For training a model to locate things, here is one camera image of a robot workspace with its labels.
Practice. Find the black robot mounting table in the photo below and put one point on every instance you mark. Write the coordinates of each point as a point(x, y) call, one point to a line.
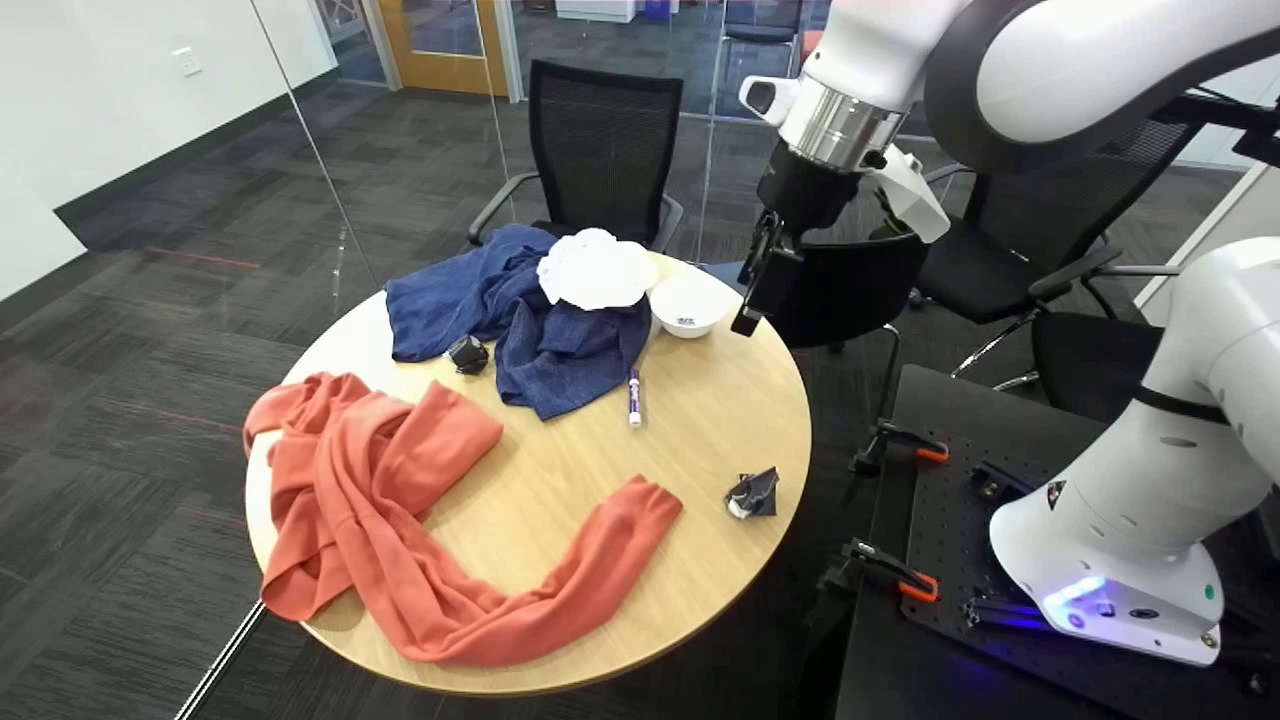
point(986, 645)

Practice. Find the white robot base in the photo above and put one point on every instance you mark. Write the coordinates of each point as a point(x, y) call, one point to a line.
point(1112, 546)

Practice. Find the orange cloth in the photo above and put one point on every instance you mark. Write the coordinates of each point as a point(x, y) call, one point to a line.
point(352, 477)

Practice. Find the blue towel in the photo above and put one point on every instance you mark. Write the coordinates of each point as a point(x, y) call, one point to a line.
point(549, 359)

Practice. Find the orange black clamp upper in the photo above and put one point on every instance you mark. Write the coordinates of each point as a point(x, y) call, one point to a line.
point(903, 444)

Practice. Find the white ceramic bowl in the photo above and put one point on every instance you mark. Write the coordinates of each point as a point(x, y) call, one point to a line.
point(689, 306)

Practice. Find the orange black clamp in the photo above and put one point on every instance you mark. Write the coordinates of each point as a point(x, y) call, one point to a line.
point(873, 572)
point(903, 444)

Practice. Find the white crumpled cloth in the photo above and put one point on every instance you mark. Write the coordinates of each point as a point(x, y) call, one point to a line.
point(594, 269)

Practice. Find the purple and white marker pen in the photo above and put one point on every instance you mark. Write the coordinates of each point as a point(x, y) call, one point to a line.
point(635, 393)

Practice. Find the orange black clamp lower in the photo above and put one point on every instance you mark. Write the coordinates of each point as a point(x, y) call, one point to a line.
point(873, 572)

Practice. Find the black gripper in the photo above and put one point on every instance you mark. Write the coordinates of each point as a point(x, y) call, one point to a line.
point(793, 198)

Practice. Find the small black round object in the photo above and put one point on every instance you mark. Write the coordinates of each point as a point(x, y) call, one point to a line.
point(470, 352)

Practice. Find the black office chair right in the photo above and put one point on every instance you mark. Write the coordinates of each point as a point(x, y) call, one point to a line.
point(1017, 247)

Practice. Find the black mesh office chair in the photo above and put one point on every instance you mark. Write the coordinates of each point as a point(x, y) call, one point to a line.
point(601, 152)

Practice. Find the round wooden table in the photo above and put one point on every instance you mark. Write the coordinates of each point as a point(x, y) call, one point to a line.
point(716, 406)

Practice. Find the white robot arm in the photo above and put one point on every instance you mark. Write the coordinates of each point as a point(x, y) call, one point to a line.
point(997, 77)

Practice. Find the wooden door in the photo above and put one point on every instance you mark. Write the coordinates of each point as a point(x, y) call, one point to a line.
point(447, 47)

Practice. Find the black and silver clip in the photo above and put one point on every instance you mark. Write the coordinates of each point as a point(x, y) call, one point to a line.
point(753, 492)

